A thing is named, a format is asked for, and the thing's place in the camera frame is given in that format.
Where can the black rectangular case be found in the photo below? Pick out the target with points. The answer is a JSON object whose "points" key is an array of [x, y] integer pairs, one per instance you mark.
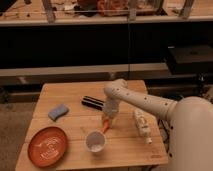
{"points": [[92, 102]]}

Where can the orange pepper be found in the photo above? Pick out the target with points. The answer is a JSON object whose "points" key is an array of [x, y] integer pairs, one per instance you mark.
{"points": [[105, 127]]}

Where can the blue sponge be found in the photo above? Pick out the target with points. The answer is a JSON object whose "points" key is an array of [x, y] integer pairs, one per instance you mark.
{"points": [[57, 112]]}

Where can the white cup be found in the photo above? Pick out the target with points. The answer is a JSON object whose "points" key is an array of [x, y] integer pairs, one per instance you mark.
{"points": [[95, 142]]}

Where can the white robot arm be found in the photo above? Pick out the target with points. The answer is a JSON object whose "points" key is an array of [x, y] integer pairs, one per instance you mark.
{"points": [[190, 121]]}

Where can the black box on shelf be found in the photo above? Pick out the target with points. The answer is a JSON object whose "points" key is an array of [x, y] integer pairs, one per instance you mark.
{"points": [[190, 60]]}

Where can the orange plate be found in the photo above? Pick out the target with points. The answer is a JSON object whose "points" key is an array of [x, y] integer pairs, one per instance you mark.
{"points": [[47, 146]]}

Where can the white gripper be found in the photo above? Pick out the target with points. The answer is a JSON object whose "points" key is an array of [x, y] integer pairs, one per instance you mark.
{"points": [[110, 108]]}

